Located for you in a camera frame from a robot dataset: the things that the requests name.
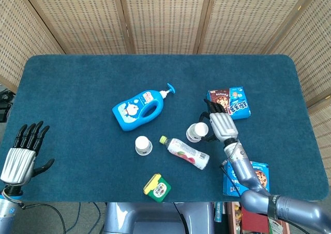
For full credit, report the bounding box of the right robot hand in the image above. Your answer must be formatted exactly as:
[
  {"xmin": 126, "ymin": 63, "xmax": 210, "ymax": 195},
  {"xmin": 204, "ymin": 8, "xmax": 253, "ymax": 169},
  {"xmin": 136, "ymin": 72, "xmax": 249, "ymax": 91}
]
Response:
[{"xmin": 199, "ymin": 98, "xmax": 239, "ymax": 143}]

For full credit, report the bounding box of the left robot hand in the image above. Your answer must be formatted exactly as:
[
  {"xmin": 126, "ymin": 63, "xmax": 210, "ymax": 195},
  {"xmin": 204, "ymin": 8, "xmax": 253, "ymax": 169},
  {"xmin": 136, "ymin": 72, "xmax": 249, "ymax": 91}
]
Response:
[{"xmin": 0, "ymin": 121, "xmax": 55, "ymax": 187}]

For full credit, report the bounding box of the white peach drink bottle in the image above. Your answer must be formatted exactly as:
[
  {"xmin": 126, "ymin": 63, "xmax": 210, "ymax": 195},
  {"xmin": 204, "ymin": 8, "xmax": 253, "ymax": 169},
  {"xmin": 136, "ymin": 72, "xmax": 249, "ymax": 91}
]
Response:
[{"xmin": 159, "ymin": 135, "xmax": 210, "ymax": 170}]

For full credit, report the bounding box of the blue cookie box brown panel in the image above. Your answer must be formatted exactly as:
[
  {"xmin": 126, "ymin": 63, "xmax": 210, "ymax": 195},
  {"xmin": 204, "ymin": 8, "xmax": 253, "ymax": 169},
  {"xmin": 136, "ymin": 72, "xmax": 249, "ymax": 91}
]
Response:
[{"xmin": 206, "ymin": 86, "xmax": 252, "ymax": 121}]

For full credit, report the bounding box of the black electronic equipment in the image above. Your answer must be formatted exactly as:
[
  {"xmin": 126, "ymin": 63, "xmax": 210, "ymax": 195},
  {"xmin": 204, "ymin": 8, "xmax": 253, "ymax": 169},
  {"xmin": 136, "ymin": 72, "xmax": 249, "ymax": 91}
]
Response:
[{"xmin": 0, "ymin": 87, "xmax": 14, "ymax": 123}]

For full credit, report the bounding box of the blue chocolate chip cookie box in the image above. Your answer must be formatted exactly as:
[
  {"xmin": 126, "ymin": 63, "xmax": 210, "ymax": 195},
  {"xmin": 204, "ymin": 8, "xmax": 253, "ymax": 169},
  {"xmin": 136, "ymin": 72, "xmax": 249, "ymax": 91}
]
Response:
[{"xmin": 222, "ymin": 160, "xmax": 270, "ymax": 197}]

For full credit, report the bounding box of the green tub yellow lid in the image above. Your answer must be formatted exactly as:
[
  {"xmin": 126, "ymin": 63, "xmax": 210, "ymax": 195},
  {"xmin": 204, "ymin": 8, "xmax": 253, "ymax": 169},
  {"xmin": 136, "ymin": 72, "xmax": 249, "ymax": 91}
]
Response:
[{"xmin": 143, "ymin": 173, "xmax": 172, "ymax": 203}]

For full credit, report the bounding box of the blue pump detergent bottle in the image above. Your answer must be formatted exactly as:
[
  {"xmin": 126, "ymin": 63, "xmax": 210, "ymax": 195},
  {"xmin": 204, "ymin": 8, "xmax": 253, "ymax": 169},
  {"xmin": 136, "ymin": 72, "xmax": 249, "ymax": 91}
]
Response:
[{"xmin": 112, "ymin": 82, "xmax": 176, "ymax": 132}]

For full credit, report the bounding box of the teal table cloth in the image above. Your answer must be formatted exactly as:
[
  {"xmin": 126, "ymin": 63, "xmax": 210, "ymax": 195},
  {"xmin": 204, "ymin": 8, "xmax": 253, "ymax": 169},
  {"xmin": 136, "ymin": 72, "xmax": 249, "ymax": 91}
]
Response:
[{"xmin": 0, "ymin": 54, "xmax": 329, "ymax": 203}]

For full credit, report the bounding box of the red cardboard box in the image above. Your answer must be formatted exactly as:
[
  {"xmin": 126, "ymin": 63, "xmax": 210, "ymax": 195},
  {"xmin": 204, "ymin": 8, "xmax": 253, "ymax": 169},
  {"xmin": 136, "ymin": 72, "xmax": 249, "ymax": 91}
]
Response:
[{"xmin": 227, "ymin": 201, "xmax": 290, "ymax": 234}]

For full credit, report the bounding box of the grey-blue robot torso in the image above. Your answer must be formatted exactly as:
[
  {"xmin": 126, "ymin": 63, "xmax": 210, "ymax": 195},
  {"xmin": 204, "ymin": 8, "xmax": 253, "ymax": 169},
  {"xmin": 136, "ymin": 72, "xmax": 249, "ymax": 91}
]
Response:
[{"xmin": 103, "ymin": 202, "xmax": 215, "ymax": 234}]

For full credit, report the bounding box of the woven rattan folding screen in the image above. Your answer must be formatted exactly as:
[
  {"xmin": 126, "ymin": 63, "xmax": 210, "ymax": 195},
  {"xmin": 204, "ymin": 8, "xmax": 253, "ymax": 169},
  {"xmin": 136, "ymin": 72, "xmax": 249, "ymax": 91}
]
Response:
[{"xmin": 0, "ymin": 0, "xmax": 331, "ymax": 172}]

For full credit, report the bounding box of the black cable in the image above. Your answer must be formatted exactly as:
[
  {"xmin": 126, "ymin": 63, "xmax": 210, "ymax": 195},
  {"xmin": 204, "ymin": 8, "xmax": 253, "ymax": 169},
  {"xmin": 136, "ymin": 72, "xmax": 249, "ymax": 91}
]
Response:
[{"xmin": 22, "ymin": 202, "xmax": 65, "ymax": 234}]

